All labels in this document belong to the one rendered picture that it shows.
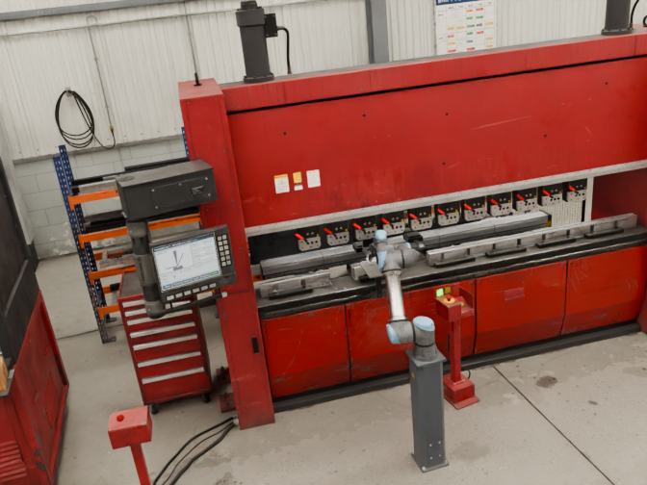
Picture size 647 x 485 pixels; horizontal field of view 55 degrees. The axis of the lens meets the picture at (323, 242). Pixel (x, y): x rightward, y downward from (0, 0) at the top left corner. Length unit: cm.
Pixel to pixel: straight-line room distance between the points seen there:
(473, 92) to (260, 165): 147
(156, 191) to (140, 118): 460
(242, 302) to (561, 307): 244
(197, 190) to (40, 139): 477
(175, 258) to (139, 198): 39
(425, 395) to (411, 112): 179
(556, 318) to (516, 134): 148
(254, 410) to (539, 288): 226
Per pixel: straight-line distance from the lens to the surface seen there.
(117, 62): 795
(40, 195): 829
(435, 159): 430
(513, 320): 493
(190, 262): 360
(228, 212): 384
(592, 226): 513
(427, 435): 396
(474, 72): 428
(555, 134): 468
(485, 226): 495
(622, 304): 542
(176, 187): 348
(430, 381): 374
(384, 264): 362
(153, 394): 482
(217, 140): 373
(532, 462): 424
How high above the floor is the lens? 280
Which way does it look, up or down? 22 degrees down
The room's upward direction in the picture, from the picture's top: 6 degrees counter-clockwise
